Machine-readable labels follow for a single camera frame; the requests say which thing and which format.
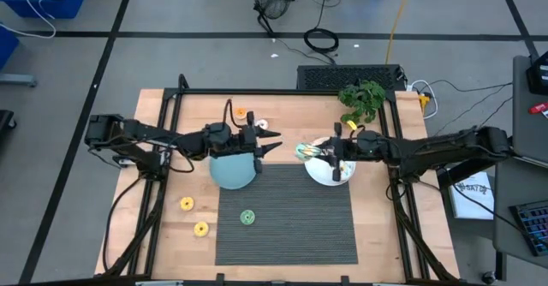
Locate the yellow hanging cable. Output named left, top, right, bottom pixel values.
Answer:
left=384, top=0, right=415, bottom=66

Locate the grey woven placemat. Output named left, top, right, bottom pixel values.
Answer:
left=214, top=163, right=359, bottom=266

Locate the potted green plant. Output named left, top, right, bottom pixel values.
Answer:
left=337, top=79, right=386, bottom=125

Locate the black mesh computer tower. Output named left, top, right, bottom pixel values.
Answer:
left=296, top=63, right=407, bottom=92

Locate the coiled black cable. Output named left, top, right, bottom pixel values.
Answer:
left=302, top=27, right=340, bottom=55

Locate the black desktop box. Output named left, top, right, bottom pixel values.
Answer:
left=525, top=51, right=548, bottom=97

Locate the white plate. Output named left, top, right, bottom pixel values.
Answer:
left=304, top=136, right=357, bottom=188

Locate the light blue plate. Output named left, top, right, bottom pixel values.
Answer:
left=208, top=151, right=259, bottom=191

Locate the backlit computer keyboard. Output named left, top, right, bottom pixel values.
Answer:
left=509, top=199, right=548, bottom=258

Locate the large mint glazed donut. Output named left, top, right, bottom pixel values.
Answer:
left=295, top=141, right=323, bottom=164

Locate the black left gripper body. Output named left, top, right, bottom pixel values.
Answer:
left=233, top=111, right=263, bottom=174

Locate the white power cable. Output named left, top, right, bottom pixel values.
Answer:
left=409, top=79, right=440, bottom=121

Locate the white paper booklet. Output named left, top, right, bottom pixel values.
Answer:
left=449, top=170, right=496, bottom=221

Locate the grey office desk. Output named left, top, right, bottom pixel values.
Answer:
left=511, top=54, right=548, bottom=170
left=491, top=157, right=548, bottom=271

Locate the black table frame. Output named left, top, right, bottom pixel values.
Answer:
left=93, top=74, right=462, bottom=286

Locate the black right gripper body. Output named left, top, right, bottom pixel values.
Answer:
left=327, top=122, right=360, bottom=182

